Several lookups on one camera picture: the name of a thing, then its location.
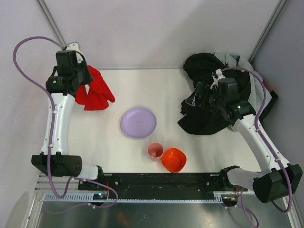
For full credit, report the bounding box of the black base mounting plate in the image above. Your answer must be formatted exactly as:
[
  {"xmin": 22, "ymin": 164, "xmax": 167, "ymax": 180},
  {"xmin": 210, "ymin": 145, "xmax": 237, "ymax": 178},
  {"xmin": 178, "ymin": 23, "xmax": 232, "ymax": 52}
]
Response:
[{"xmin": 78, "ymin": 172, "xmax": 238, "ymax": 200}]

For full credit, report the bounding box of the grey cloth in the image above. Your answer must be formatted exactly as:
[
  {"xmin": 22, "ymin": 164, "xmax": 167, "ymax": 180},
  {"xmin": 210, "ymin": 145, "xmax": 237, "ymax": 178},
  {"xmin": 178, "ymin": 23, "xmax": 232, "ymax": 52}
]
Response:
[{"xmin": 214, "ymin": 52, "xmax": 264, "ymax": 112}]

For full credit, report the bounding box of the black cloth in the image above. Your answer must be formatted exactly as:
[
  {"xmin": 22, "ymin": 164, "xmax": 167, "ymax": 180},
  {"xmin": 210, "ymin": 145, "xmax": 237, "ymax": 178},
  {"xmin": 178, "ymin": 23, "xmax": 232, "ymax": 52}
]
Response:
[{"xmin": 178, "ymin": 53, "xmax": 251, "ymax": 135}]

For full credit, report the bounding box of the orange plastic bowl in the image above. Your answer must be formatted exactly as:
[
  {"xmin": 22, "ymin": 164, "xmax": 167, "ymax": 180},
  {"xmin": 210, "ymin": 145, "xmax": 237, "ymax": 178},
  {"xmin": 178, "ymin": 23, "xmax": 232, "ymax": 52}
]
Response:
[{"xmin": 161, "ymin": 148, "xmax": 187, "ymax": 173}]

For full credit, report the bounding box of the lilac plastic plate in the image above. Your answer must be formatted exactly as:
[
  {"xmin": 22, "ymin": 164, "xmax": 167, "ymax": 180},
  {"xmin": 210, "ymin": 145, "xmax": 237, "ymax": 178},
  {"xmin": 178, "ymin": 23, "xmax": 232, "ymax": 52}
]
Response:
[{"xmin": 121, "ymin": 107, "xmax": 157, "ymax": 139}]

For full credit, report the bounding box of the right aluminium frame post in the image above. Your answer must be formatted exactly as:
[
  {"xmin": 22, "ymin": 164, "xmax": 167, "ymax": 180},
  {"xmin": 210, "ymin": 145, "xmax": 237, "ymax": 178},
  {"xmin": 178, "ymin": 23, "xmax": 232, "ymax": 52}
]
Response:
[{"xmin": 248, "ymin": 0, "xmax": 289, "ymax": 64}]

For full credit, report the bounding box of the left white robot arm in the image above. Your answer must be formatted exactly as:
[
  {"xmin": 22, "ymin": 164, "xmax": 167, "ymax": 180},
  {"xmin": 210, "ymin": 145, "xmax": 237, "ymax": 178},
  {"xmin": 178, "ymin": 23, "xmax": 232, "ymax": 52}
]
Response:
[{"xmin": 31, "ymin": 49, "xmax": 100, "ymax": 180}]

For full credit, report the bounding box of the grey slotted cable duct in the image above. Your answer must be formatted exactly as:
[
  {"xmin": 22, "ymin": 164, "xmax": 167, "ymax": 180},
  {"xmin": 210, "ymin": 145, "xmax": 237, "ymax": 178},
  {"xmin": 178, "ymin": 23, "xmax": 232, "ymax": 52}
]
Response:
[{"xmin": 42, "ymin": 191, "xmax": 237, "ymax": 204}]

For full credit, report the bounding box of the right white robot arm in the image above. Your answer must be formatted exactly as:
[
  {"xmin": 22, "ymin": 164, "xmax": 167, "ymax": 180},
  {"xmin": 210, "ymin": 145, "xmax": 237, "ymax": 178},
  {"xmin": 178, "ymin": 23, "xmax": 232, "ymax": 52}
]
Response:
[{"xmin": 186, "ymin": 77, "xmax": 303, "ymax": 203}]

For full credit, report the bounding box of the pink plastic cup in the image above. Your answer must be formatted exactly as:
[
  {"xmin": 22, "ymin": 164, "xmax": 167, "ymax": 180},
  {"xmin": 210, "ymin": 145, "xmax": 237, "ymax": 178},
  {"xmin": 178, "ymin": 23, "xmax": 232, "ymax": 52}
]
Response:
[{"xmin": 147, "ymin": 143, "xmax": 164, "ymax": 161}]

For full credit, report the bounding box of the red cloth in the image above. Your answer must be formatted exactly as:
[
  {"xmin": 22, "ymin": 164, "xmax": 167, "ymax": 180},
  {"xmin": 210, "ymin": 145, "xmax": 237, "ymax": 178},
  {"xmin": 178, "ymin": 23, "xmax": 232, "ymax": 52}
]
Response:
[{"xmin": 75, "ymin": 66, "xmax": 115, "ymax": 111}]

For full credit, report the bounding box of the left aluminium frame post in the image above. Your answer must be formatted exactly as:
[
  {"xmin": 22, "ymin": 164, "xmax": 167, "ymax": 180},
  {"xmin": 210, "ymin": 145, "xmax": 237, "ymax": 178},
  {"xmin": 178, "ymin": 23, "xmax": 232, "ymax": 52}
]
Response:
[{"xmin": 35, "ymin": 0, "xmax": 67, "ymax": 49}]

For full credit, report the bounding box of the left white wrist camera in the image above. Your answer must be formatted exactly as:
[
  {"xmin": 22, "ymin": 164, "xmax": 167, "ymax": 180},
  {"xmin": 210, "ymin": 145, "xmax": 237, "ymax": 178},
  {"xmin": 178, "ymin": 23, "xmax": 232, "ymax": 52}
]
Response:
[{"xmin": 63, "ymin": 42, "xmax": 81, "ymax": 53}]

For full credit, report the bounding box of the aluminium frame post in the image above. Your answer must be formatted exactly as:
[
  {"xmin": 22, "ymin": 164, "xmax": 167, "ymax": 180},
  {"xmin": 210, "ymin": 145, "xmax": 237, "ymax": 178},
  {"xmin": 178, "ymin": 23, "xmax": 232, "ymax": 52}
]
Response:
[
  {"xmin": 35, "ymin": 0, "xmax": 67, "ymax": 49},
  {"xmin": 248, "ymin": 0, "xmax": 289, "ymax": 64}
]

